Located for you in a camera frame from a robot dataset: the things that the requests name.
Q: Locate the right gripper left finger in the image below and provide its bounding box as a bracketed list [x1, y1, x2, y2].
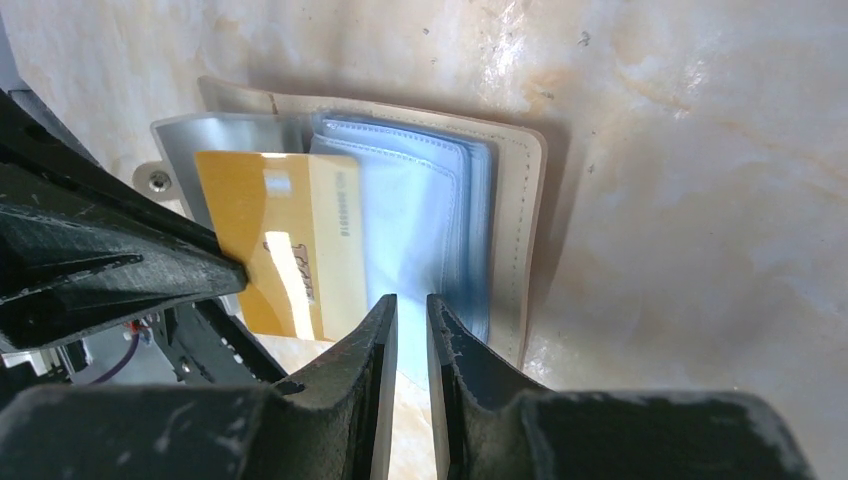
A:
[1, 294, 398, 479]

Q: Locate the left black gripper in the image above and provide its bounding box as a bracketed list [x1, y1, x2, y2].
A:
[1, 93, 287, 405]

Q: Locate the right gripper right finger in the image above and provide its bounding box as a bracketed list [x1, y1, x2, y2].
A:
[426, 295, 814, 479]

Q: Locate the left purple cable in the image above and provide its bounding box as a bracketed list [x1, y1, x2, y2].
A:
[89, 331, 144, 387]

